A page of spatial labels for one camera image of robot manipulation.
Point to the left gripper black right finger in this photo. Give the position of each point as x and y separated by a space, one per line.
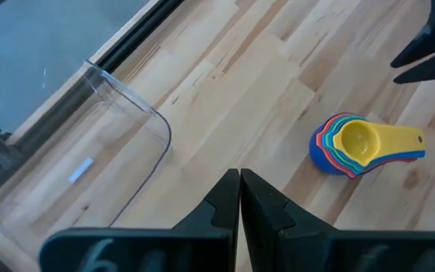
278 249

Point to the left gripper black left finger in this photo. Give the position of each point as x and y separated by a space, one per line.
202 249

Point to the yellow measuring cup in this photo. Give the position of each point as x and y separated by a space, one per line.
357 141

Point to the orange measuring cup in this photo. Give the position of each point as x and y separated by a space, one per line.
318 140

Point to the red measuring cup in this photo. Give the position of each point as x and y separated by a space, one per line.
321 139

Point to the teal measuring cup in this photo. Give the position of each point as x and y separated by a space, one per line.
324 138

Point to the green measuring cup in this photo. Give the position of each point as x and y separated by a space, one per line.
328 136

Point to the clear plastic basket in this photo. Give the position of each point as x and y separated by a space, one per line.
89 132

